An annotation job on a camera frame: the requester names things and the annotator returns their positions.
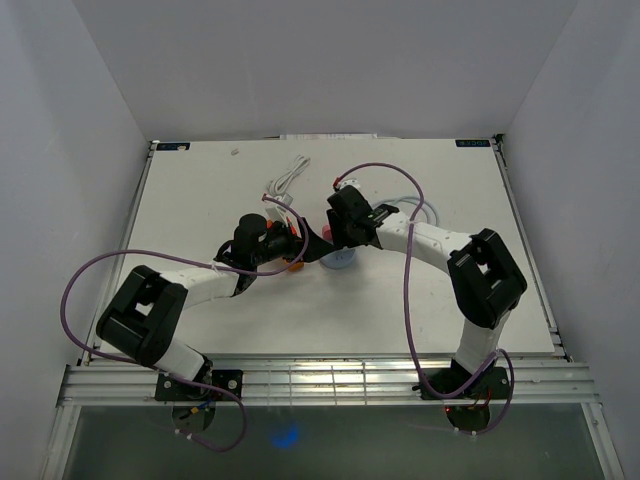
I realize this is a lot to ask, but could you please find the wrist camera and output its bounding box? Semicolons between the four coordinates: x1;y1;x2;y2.
332;177;361;191
262;193;293;227

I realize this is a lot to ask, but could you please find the aluminium front rail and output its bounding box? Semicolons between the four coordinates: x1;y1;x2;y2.
58;359;600;407

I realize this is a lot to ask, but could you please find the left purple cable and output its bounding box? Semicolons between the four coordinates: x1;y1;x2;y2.
59;193;306;452

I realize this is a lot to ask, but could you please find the pink plug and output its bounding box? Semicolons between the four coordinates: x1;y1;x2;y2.
322;225;333;243

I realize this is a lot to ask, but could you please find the orange power strip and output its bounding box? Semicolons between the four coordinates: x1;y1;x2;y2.
288;261;304;272

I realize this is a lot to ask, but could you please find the black corner label left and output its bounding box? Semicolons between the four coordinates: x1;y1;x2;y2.
155;142;191;151

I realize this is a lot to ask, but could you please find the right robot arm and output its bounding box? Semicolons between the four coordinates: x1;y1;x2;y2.
327;181;527;399

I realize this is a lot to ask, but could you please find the light blue socket cable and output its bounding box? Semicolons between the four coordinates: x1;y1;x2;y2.
374;196;442;226

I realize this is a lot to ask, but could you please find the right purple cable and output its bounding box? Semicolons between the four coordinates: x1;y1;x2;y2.
335;162;514;436

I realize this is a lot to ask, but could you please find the red cube socket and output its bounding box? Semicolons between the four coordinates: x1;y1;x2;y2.
267;220;292;236

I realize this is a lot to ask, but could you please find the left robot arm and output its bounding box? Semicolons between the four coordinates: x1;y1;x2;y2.
97;214;334;400

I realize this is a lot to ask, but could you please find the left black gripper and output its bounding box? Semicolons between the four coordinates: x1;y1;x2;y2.
251;217;334;266

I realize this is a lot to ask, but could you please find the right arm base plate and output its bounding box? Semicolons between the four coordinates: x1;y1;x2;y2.
422;360;511;400

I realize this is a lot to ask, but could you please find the purple cable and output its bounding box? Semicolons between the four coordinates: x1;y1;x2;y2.
335;162;514;436
59;193;306;452

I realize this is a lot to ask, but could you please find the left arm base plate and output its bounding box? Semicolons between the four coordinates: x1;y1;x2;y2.
153;369;244;402

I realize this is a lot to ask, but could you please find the light blue round socket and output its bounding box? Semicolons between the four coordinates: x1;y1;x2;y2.
320;249;356;270

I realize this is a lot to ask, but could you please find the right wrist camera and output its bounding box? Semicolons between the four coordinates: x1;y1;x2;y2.
332;177;361;191

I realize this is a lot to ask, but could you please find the white power strip cable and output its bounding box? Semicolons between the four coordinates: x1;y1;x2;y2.
262;154;311;201

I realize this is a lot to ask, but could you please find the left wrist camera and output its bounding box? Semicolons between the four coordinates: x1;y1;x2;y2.
262;193;293;227

